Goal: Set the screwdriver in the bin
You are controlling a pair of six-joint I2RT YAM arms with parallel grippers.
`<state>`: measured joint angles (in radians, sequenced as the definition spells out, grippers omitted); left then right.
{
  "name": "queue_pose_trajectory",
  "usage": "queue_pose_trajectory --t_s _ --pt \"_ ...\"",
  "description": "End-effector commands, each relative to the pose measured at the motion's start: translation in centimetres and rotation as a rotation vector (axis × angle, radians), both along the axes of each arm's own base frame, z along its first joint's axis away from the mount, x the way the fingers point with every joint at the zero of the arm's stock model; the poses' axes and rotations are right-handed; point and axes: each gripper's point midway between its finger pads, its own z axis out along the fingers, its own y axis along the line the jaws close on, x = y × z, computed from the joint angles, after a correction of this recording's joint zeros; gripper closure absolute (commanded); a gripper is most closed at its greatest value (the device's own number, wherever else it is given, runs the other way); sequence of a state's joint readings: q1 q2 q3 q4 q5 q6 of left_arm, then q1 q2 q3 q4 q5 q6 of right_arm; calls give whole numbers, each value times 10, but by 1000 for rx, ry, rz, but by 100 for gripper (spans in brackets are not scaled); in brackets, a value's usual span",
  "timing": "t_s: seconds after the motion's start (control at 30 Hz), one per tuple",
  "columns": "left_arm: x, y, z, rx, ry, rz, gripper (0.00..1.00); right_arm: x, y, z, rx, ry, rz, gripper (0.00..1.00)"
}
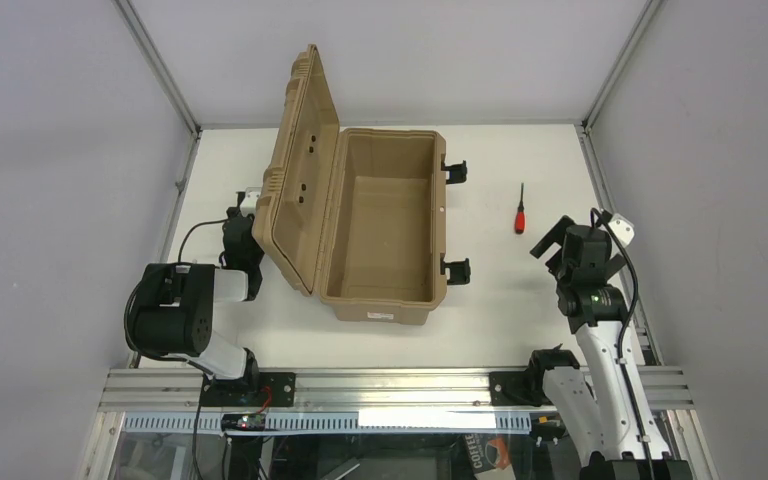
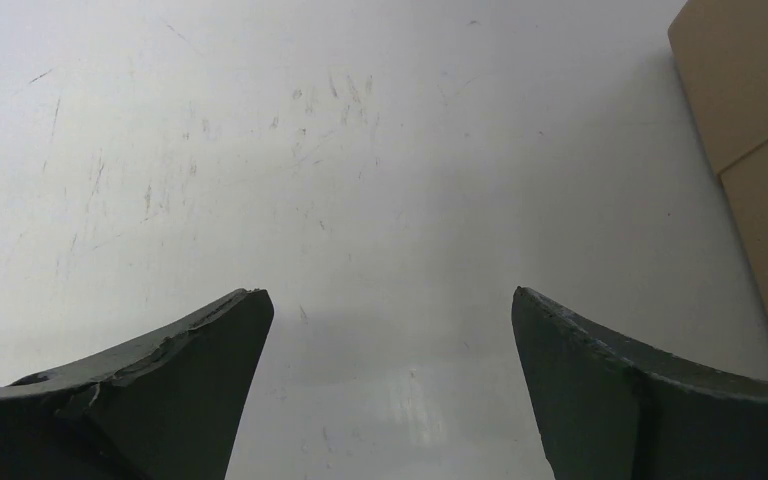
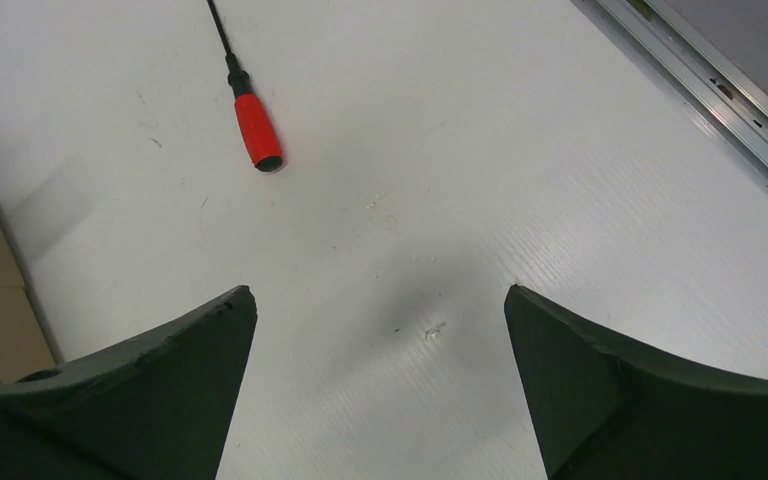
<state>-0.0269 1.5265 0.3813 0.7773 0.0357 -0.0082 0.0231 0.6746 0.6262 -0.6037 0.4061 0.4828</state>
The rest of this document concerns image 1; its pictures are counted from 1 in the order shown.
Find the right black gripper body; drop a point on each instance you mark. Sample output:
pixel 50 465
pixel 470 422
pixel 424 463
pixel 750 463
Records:
pixel 557 258

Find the tan plastic bin with lid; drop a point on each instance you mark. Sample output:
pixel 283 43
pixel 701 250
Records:
pixel 353 216

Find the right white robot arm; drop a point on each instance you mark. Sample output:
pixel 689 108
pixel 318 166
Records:
pixel 602 403

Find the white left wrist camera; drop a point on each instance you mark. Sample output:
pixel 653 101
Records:
pixel 247 201

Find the black bin latch front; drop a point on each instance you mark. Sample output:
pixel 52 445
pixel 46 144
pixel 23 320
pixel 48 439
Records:
pixel 456 273

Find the coffee labelled box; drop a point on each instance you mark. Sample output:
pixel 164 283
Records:
pixel 486 452

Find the black bin latch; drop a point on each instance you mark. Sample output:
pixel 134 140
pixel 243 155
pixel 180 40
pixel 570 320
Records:
pixel 455 173
pixel 456 273

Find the white slotted cable duct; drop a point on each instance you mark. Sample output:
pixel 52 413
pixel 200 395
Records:
pixel 368 420

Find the red handled screwdriver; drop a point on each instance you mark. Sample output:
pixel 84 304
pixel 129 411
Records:
pixel 520 217

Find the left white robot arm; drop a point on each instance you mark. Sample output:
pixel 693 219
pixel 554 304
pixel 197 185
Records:
pixel 168 316

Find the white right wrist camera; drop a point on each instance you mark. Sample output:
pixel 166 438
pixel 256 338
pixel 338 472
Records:
pixel 622 228

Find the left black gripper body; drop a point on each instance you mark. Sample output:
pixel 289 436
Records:
pixel 239 232

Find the aluminium mounting rail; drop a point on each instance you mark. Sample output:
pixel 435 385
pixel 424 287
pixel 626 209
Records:
pixel 314 390

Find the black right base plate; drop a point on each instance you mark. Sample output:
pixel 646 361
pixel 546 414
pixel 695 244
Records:
pixel 511 388

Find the black bin latch rear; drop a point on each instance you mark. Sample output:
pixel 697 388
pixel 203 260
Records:
pixel 455 173

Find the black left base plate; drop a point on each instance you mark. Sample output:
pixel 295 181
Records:
pixel 248 391

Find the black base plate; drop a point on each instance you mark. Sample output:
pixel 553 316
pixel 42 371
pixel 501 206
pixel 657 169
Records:
pixel 248 391
pixel 511 388

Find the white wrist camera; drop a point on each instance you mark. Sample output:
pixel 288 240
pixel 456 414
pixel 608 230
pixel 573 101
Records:
pixel 622 228
pixel 247 201

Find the small green circuit board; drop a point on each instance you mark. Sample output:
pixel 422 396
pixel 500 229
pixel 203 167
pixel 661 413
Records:
pixel 243 422

